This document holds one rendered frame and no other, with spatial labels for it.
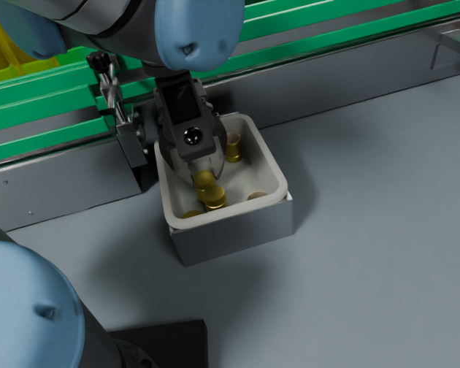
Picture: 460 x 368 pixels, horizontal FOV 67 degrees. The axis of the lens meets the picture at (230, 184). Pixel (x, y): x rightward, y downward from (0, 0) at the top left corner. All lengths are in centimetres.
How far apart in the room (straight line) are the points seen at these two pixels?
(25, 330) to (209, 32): 21
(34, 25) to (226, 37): 16
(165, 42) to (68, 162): 40
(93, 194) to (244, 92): 33
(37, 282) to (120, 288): 30
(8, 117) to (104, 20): 39
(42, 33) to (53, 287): 20
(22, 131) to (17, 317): 41
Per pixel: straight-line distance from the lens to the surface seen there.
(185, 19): 23
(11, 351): 24
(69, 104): 58
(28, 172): 63
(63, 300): 26
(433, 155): 70
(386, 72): 81
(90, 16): 23
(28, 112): 59
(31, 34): 35
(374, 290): 50
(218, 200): 51
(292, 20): 68
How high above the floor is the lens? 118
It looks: 43 degrees down
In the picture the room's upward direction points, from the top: 12 degrees counter-clockwise
